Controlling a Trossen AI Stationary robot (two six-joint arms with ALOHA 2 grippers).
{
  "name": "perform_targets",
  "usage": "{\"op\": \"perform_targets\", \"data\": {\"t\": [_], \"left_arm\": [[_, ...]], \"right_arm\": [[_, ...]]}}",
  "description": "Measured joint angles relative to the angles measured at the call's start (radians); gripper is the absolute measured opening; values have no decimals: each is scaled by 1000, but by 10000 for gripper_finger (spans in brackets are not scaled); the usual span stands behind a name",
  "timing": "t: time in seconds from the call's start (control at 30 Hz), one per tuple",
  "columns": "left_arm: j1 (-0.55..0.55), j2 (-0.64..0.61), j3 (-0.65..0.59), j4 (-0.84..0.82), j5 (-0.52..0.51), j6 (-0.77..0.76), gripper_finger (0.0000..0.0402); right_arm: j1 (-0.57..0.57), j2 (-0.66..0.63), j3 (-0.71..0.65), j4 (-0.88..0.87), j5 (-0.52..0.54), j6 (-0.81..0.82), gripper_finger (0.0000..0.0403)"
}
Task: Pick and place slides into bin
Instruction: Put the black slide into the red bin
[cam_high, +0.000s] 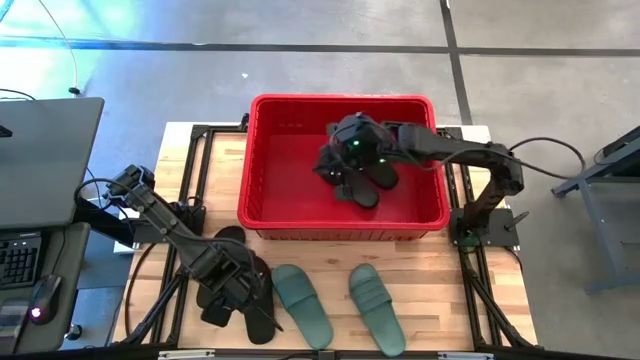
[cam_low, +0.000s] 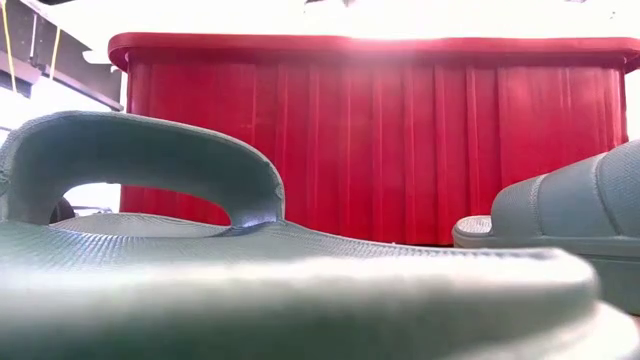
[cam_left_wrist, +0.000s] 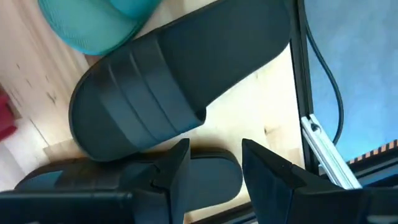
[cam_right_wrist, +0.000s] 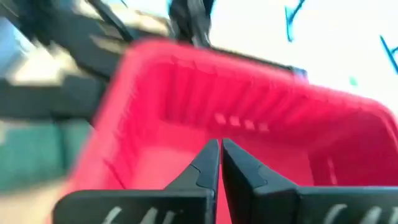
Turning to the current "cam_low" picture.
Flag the red plastic bin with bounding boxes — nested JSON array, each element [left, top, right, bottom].
[[107, 31, 640, 247]]

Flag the metal frame structure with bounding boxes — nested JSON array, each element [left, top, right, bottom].
[[0, 0, 125, 113]]

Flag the green rubber slide sandal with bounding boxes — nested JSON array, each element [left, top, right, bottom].
[[451, 139, 640, 317], [0, 110, 640, 360]]

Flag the yellow hanging cable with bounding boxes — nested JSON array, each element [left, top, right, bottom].
[[0, 0, 19, 95], [48, 26, 62, 82]]

